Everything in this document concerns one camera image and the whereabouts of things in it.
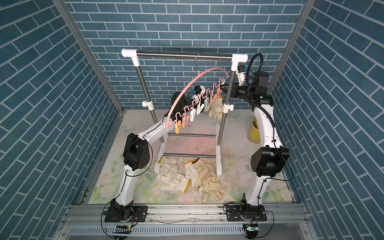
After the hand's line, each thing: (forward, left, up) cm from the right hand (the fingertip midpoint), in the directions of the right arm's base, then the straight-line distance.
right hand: (222, 88), depth 75 cm
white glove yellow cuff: (-29, +14, -41) cm, 51 cm away
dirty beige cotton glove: (-34, +4, -38) cm, 51 cm away
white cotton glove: (-2, +2, -13) cm, 13 cm away
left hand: (-1, +3, -6) cm, 6 cm away
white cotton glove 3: (-37, +24, -41) cm, 60 cm away
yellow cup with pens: (-3, -23, -30) cm, 38 cm away
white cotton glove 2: (-27, +28, -39) cm, 55 cm away
